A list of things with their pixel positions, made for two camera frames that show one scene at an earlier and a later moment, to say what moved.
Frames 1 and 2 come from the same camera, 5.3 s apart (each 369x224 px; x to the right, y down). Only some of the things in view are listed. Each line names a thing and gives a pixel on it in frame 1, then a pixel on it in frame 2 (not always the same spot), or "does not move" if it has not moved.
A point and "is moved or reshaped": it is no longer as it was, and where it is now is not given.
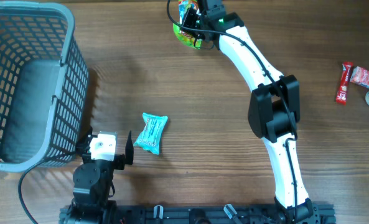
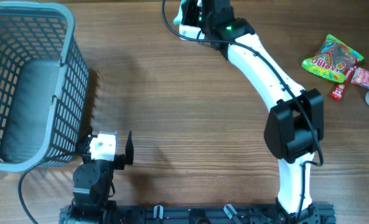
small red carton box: (363, 77) does not move
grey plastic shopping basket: (37, 85) does not move
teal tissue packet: (150, 137) -> (178, 18)
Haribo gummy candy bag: (188, 38) is moved or reshaped
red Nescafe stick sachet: (341, 96) is moved or reshaped
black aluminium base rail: (240, 214) does not move
